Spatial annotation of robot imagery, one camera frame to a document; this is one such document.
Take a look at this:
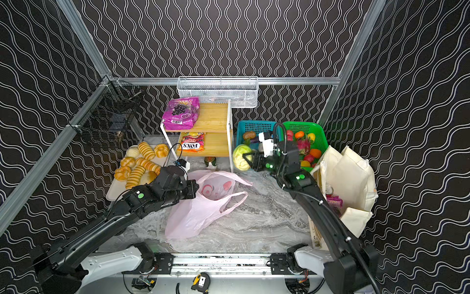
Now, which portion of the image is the pink plastic bag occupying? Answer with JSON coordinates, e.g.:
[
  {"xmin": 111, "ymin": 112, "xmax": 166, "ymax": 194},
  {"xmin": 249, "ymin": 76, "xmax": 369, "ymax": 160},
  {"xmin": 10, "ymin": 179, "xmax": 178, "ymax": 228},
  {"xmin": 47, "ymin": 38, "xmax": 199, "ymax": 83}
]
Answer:
[{"xmin": 165, "ymin": 170, "xmax": 253, "ymax": 240}]

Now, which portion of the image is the white wire wall basket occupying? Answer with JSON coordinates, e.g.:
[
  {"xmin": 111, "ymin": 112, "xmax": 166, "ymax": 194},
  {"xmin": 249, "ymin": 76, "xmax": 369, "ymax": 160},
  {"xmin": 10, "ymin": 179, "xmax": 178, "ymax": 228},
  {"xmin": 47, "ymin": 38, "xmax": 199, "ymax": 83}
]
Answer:
[{"xmin": 177, "ymin": 76, "xmax": 259, "ymax": 109}]

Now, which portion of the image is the cream canvas tote bag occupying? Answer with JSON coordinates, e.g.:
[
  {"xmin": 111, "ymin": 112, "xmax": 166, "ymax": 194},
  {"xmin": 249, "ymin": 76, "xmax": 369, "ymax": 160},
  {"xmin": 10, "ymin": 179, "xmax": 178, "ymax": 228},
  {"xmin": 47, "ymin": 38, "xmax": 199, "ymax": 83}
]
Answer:
[{"xmin": 310, "ymin": 146, "xmax": 378, "ymax": 238}]

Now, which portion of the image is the beige bread tray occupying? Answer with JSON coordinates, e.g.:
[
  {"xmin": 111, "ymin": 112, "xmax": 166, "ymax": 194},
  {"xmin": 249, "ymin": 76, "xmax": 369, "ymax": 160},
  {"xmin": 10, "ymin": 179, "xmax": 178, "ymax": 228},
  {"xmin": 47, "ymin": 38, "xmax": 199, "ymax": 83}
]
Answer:
[{"xmin": 106, "ymin": 142, "xmax": 170, "ymax": 201}]

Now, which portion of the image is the pink dragon fruit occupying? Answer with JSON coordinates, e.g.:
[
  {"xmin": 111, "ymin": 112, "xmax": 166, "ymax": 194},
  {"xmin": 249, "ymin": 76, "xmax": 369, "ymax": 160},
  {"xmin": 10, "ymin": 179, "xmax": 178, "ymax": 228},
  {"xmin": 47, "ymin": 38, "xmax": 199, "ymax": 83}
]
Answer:
[{"xmin": 296, "ymin": 138, "xmax": 311, "ymax": 155}]

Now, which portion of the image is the purple snack bag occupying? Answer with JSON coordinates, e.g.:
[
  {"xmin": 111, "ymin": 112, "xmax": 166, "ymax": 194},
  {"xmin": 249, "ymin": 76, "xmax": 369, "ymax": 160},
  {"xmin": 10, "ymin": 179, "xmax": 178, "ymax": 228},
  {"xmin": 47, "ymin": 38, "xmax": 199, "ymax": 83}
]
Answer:
[
  {"xmin": 162, "ymin": 97, "xmax": 200, "ymax": 131},
  {"xmin": 326, "ymin": 195, "xmax": 343, "ymax": 208}
]

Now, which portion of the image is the teal plastic basket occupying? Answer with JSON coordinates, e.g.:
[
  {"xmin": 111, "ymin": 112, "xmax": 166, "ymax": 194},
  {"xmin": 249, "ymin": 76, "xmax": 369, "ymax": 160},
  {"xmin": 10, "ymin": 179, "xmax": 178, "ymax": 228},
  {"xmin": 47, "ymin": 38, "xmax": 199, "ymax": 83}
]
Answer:
[{"xmin": 233, "ymin": 120, "xmax": 276, "ymax": 152}]

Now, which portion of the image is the yellow black tape measure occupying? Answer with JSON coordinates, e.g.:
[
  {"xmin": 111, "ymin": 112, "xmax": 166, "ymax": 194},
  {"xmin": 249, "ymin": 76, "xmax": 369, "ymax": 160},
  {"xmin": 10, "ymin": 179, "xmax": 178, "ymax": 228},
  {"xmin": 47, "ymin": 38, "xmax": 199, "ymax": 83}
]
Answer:
[{"xmin": 191, "ymin": 273, "xmax": 211, "ymax": 294}]

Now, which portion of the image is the striped long bread roll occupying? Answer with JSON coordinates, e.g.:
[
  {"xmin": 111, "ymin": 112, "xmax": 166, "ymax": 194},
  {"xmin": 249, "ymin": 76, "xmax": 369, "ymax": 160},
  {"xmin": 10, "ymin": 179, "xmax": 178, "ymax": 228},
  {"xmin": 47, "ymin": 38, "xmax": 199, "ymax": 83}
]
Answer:
[{"xmin": 126, "ymin": 165, "xmax": 146, "ymax": 190}]

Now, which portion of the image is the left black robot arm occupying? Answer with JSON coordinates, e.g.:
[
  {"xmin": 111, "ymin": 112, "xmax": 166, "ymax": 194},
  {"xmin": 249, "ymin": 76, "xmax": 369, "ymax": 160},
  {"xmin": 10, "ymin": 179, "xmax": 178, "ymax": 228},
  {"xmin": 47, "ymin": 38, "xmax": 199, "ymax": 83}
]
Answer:
[{"xmin": 31, "ymin": 165, "xmax": 199, "ymax": 294}]

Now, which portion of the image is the green plastic basket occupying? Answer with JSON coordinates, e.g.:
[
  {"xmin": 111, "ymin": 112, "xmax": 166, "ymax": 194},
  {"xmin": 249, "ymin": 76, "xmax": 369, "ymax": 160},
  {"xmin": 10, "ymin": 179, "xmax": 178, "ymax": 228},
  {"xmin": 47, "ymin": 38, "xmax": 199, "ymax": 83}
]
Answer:
[{"xmin": 284, "ymin": 121, "xmax": 329, "ymax": 172}]

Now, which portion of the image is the green cabbage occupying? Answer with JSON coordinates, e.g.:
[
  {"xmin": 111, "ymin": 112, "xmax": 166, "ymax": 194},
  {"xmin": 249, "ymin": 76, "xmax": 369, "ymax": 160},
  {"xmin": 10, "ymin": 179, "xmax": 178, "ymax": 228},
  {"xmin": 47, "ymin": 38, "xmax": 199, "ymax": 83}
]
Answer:
[{"xmin": 233, "ymin": 144, "xmax": 253, "ymax": 172}]

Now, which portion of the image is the green glass bottle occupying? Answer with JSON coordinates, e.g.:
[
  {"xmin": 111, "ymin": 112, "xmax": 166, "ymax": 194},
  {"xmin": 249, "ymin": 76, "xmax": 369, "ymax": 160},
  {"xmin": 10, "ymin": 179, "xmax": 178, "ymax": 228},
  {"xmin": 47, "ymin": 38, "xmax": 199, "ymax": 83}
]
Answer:
[{"xmin": 204, "ymin": 156, "xmax": 217, "ymax": 170}]

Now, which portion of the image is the white wooden two-tier shelf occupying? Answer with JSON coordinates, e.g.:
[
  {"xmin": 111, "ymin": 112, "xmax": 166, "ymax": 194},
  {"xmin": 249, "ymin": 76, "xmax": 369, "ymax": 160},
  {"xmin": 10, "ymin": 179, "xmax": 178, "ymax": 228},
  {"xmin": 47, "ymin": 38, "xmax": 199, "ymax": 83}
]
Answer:
[{"xmin": 171, "ymin": 100, "xmax": 235, "ymax": 172}]

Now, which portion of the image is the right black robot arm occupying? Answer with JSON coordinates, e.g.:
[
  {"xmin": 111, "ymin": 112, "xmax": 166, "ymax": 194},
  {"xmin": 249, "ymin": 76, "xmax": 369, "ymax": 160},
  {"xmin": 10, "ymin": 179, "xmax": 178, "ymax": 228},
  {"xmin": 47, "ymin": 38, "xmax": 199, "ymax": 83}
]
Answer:
[{"xmin": 242, "ymin": 140, "xmax": 381, "ymax": 294}]

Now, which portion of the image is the red Fox's candy bag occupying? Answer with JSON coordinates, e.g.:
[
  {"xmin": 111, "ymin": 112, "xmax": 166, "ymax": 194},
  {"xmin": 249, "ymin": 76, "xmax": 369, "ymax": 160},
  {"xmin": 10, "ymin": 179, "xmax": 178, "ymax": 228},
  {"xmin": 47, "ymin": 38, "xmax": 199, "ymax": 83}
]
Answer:
[{"xmin": 179, "ymin": 132, "xmax": 205, "ymax": 153}]

